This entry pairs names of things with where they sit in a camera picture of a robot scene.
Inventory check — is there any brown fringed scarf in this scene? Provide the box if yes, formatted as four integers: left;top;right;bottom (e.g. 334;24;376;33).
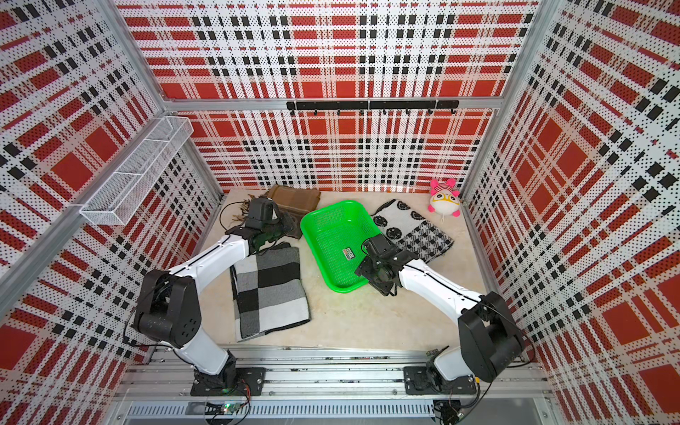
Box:
241;184;321;239

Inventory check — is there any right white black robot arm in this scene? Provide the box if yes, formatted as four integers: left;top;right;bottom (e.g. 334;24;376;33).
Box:
355;235;524;383

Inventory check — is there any grey black checkered scarf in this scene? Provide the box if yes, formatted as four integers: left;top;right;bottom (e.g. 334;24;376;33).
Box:
229;243;311;342

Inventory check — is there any aluminium front rail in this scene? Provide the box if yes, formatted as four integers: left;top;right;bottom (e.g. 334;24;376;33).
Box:
116;344;548;405

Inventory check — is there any black white patterned scarf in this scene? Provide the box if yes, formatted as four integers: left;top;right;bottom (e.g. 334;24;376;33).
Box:
372;199;454;263

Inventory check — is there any pink white plush toy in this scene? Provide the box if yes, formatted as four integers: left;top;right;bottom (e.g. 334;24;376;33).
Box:
428;178;461;218

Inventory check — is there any white wire mesh shelf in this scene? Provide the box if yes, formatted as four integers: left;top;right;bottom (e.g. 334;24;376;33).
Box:
80;116;193;226

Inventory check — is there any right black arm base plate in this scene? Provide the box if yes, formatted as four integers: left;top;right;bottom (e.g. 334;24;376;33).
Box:
403;366;476;396

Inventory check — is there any small label sticker in basket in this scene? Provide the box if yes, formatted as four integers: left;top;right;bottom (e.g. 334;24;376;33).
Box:
343;247;356;260

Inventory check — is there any green plastic basket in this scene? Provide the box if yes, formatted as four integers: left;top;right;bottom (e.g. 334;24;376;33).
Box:
300;200;379;294

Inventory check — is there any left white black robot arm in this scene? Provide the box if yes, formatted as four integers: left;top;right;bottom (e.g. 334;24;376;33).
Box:
129;196;294;382

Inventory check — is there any green circuit board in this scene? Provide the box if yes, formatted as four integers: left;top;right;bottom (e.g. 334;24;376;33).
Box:
204;402;241;416

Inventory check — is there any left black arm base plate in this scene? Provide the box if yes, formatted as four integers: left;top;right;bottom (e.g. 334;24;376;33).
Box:
191;368;266;397

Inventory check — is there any black hook rail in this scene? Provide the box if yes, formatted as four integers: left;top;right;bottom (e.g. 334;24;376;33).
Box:
286;100;460;113

